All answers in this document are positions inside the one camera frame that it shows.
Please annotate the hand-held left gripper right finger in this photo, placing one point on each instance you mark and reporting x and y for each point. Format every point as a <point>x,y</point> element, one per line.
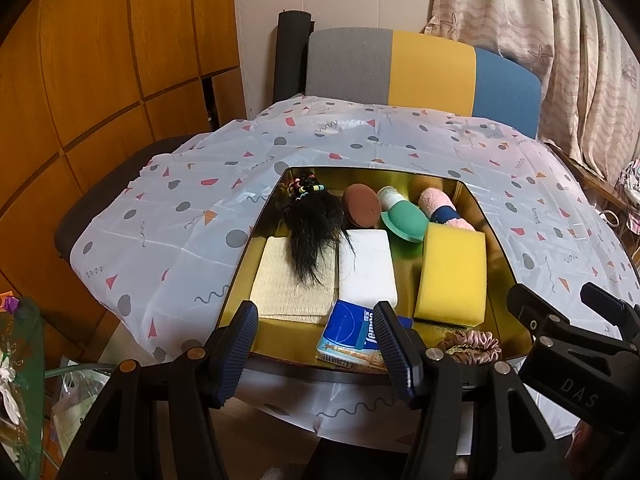
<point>395,355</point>

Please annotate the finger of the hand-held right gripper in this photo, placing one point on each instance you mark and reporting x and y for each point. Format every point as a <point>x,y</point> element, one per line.
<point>605,305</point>
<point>530,307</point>

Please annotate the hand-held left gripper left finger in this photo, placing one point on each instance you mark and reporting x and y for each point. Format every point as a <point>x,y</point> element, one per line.
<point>240,355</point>

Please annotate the blue tissue pack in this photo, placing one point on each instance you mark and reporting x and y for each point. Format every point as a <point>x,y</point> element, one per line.
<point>345,330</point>

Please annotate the pink satin scrunchie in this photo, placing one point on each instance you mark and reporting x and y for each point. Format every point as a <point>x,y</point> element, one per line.
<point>475,342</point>

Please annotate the beige cloth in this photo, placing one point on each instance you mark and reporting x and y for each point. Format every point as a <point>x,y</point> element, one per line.
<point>285,285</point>

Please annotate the gold tin box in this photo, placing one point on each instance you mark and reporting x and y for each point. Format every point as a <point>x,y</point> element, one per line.
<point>407,270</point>

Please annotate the yellow green sponge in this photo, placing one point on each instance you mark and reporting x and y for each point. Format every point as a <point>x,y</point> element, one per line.
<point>450,275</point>

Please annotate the white sponge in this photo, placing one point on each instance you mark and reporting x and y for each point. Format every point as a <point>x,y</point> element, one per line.
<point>365,270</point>

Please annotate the green silicone bottle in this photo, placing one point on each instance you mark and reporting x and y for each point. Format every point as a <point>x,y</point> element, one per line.
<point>405,222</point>

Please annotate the pink towel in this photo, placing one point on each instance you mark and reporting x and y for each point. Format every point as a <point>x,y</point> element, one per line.
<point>435,200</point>

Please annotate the black hairpiece with colourful beads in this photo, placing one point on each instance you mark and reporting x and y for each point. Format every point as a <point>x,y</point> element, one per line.
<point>312,230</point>

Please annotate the brown makeup sponge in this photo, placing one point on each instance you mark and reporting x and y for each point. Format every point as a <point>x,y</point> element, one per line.
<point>360,205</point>

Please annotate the pile of clothes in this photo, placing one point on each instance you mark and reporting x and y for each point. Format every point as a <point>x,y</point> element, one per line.
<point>632,195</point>

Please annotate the wooden side table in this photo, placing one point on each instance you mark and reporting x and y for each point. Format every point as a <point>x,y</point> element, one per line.
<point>595,185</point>

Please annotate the clear plastic bag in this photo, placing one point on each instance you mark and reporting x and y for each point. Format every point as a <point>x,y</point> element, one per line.
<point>75,400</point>

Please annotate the patterned white tablecloth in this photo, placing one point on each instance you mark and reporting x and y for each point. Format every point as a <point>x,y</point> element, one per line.
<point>200,185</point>

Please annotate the flower bouquet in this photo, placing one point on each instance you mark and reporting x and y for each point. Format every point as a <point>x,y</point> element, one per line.
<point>15,375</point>

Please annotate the pink patterned curtain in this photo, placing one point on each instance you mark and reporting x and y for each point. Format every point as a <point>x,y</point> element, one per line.
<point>575,60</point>

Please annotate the grey yellow blue chair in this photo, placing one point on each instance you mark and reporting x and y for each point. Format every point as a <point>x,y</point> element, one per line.
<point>425,75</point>

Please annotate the black rolled mat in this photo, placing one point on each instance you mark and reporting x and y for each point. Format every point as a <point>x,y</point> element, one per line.
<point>290,55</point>

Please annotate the wooden wardrobe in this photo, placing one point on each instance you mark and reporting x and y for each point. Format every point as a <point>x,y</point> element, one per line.
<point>100,60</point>

